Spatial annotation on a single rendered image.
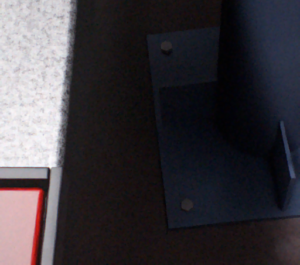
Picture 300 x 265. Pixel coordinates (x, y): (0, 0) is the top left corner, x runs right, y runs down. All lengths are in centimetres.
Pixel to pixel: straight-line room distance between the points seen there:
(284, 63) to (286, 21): 10
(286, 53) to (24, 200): 74
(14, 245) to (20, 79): 9
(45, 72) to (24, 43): 2
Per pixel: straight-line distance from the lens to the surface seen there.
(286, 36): 101
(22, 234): 33
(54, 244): 32
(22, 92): 37
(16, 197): 34
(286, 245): 130
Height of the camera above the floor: 124
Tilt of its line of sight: 63 degrees down
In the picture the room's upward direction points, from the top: 6 degrees counter-clockwise
